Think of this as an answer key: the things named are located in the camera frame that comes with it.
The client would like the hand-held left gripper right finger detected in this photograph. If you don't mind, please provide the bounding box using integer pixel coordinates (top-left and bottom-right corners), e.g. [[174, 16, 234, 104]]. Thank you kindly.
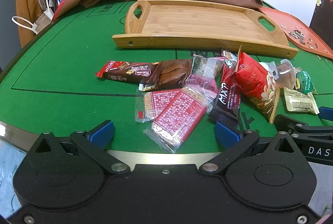
[[199, 121, 302, 175]]

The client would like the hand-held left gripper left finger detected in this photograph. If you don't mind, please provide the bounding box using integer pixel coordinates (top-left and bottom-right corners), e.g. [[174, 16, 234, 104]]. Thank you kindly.
[[27, 120, 131, 175]]

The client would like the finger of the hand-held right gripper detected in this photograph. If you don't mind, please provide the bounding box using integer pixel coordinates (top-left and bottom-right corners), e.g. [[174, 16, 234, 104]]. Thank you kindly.
[[274, 114, 333, 139], [319, 107, 333, 120]]

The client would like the gold snack packet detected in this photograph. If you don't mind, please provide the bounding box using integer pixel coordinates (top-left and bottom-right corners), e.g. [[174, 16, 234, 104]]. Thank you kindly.
[[283, 86, 320, 115]]

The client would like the black coffee stick packet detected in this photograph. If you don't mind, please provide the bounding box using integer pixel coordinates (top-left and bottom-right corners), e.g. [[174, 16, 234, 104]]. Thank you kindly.
[[208, 65, 241, 128]]

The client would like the green pea packet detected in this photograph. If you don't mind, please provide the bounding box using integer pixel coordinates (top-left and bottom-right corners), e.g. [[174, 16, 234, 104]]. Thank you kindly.
[[294, 68, 316, 95]]

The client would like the clear jelly cup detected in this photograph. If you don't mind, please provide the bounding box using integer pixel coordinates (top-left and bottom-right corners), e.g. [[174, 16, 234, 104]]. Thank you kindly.
[[269, 59, 299, 89]]

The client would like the red-print cracker packet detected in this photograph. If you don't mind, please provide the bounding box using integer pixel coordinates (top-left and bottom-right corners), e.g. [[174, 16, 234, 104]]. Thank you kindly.
[[135, 89, 183, 123], [143, 85, 214, 154]]

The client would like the red nut bag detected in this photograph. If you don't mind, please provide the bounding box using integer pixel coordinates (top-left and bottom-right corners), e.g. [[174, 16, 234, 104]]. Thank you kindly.
[[231, 45, 281, 124]]

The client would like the red-brown chocolate bar packet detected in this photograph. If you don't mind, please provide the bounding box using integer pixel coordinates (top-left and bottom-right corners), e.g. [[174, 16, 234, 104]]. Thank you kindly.
[[95, 60, 162, 84]]

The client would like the small peanut packet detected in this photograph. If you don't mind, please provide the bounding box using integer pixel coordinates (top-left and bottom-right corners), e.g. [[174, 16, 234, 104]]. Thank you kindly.
[[138, 80, 160, 92]]

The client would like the clear pink-print snack packet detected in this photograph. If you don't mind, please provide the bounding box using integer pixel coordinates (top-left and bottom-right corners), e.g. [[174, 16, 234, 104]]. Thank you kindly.
[[186, 55, 224, 99]]

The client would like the brown cake packet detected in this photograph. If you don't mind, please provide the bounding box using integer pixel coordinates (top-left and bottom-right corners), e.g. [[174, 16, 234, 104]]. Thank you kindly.
[[156, 58, 194, 89]]

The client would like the wooden tray with handles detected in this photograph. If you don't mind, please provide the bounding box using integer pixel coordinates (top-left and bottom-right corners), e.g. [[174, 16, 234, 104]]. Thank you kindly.
[[112, 0, 299, 59]]

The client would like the pile of sunflower seeds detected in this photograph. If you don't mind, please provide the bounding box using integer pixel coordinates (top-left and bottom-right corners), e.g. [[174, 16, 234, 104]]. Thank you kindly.
[[281, 23, 329, 54]]

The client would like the orange plastic tray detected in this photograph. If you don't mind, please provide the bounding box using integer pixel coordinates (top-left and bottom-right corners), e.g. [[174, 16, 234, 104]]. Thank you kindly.
[[259, 6, 333, 59]]

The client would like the white paper bag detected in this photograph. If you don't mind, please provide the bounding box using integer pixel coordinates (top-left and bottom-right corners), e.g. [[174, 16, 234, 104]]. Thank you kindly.
[[12, 9, 55, 35]]

